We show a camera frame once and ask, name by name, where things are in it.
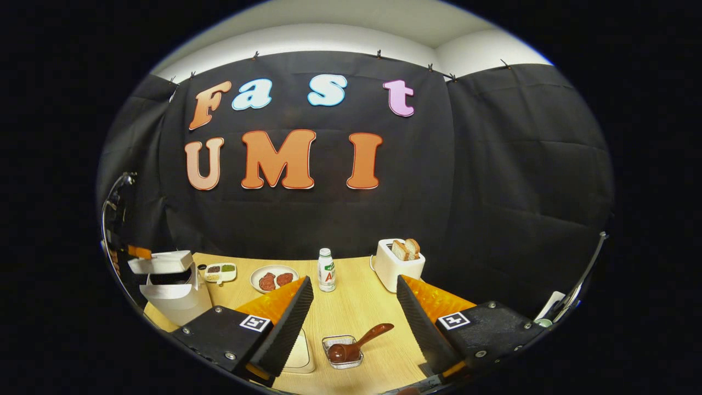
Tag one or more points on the brown wooden spoon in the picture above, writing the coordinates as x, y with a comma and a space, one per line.
343, 353

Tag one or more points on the cream toaster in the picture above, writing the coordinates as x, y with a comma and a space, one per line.
395, 271

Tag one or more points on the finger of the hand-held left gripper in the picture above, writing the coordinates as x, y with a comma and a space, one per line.
140, 253

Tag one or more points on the cream square container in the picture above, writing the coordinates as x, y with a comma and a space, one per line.
301, 354

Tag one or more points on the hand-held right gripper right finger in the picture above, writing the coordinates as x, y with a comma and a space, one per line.
422, 329

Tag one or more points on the white round plate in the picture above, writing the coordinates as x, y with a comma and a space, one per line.
274, 269

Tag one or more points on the white divided seasoning dish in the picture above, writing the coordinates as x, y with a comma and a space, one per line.
220, 272

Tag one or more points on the clear square chopstick holder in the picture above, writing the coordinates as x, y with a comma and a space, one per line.
354, 363

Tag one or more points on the white rice cooker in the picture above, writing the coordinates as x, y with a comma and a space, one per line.
181, 302

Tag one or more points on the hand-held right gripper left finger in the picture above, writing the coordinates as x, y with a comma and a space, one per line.
285, 334

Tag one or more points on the white bottle green label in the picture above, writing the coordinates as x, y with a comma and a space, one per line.
327, 271

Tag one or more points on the black backdrop cloth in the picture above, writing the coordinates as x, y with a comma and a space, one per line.
439, 164

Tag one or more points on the red meat patty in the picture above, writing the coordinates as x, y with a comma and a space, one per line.
267, 282
284, 279

